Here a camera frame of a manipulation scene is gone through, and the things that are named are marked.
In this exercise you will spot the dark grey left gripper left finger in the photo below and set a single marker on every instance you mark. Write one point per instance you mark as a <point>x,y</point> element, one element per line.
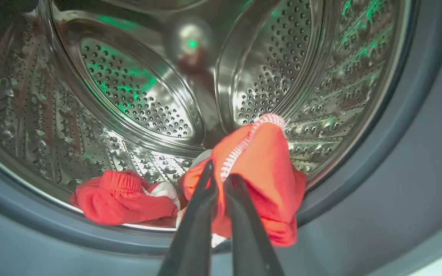
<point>192,237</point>

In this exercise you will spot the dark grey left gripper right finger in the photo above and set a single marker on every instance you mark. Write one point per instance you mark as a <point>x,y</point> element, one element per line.
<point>248,237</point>

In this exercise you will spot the red garment with white trim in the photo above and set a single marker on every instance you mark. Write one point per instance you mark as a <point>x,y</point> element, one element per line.
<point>267,176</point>

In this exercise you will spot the red garment with elastic waistband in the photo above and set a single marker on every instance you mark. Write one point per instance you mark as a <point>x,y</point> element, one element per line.
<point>121,203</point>

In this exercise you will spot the white front-load washing machine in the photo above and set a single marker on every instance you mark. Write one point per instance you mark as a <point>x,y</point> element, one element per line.
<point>129,96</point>

